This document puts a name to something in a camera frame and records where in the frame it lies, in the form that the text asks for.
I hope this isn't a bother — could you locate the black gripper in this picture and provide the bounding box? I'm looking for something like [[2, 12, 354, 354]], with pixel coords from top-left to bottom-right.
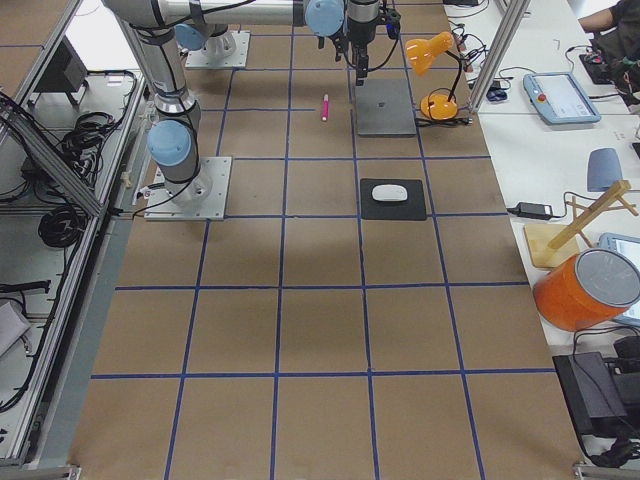
[[333, 0, 380, 84]]

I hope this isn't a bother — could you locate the pink marker pen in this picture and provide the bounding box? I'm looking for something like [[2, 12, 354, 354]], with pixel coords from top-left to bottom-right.
[[321, 93, 330, 122]]

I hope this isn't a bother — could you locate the white computer mouse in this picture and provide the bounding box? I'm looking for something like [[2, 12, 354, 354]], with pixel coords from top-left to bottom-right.
[[371, 184, 408, 203]]

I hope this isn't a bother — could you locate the black mousepad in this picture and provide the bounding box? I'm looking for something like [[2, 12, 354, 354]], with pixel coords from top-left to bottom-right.
[[359, 179, 427, 221]]

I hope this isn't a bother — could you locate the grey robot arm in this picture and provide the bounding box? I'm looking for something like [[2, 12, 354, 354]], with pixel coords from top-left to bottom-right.
[[120, 20, 212, 211], [104, 1, 387, 94]]

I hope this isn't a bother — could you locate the grey closed laptop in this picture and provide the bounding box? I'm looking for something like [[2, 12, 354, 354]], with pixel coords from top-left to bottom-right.
[[355, 78, 416, 137]]

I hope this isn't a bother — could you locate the orange desk lamp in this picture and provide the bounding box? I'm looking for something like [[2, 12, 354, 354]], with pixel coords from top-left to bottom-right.
[[404, 31, 459, 122]]

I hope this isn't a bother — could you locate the black laptop charger brick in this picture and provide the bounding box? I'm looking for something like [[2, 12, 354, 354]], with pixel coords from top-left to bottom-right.
[[515, 202, 553, 220]]

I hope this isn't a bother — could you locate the wooden stand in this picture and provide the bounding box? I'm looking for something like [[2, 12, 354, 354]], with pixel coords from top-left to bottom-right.
[[524, 179, 639, 269]]

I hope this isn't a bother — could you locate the grey curved pad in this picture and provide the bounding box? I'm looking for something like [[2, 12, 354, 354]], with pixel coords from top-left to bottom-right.
[[587, 148, 622, 192]]

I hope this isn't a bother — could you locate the orange cylindrical container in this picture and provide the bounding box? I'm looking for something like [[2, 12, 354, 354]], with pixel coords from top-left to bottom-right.
[[533, 248, 627, 332]]

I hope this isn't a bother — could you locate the black electronics box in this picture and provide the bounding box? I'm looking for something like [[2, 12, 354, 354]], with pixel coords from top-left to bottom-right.
[[553, 352, 627, 437]]

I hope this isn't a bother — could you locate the black lamp power cable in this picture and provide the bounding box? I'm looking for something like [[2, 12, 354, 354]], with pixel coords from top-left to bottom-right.
[[415, 102, 476, 129]]

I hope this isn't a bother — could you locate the aluminium frame post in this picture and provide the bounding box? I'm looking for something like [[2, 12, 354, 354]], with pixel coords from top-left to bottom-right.
[[468, 0, 530, 114]]

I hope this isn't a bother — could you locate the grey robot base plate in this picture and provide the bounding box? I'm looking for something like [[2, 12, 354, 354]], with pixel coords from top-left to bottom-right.
[[143, 157, 232, 221]]

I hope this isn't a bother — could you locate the black cable bundle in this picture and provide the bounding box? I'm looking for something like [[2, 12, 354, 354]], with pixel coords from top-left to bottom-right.
[[19, 109, 126, 181]]

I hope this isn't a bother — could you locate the aluminium frame rail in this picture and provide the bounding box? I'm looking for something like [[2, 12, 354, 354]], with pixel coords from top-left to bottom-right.
[[1, 93, 102, 217]]

